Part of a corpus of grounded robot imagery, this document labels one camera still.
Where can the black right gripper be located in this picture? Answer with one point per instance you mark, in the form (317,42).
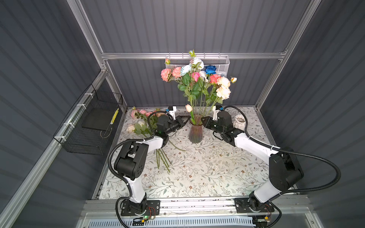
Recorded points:
(209,120)

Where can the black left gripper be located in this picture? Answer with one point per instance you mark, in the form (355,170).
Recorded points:
(179,122)

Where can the pink tulip bud stem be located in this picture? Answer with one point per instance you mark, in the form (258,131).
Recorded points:
(189,109)

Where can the pink glass vase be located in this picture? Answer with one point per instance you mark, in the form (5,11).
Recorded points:
(196,132)

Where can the white ribbed ceramic vase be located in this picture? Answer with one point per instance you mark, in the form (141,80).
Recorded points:
(239,122)

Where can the cream rose stem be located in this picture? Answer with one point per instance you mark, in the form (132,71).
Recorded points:
(217,95)

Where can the cream pink rose spray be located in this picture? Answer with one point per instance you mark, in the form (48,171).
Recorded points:
(224,81)

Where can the bunch of artificial flowers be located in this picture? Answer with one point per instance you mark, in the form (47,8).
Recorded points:
(141,127)

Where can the hot pink rose stem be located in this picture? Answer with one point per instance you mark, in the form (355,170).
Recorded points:
(195,91)

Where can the pink carnation stem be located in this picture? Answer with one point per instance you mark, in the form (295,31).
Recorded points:
(171,73)

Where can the blue artificial rose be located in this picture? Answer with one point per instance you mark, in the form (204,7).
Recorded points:
(210,85)

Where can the white rose stem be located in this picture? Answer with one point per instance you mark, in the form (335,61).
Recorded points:
(197,66)

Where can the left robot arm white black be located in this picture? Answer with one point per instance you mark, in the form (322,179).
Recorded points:
(127,159)

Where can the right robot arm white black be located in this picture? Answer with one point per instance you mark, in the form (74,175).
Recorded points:
(284,168)

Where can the floral patterned table mat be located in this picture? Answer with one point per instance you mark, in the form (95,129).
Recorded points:
(211,168)

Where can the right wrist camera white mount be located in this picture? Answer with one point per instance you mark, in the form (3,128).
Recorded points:
(216,110)

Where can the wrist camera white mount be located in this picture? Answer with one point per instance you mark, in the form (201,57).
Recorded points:
(216,110)
(172,111)

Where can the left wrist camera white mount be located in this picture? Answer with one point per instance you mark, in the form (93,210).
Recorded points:
(172,111)

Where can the white wire mesh basket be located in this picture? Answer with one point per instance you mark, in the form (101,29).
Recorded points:
(221,62)

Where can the black wire basket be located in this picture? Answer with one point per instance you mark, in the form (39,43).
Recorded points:
(87,130)

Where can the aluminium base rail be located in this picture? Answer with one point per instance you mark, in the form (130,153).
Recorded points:
(210,206)

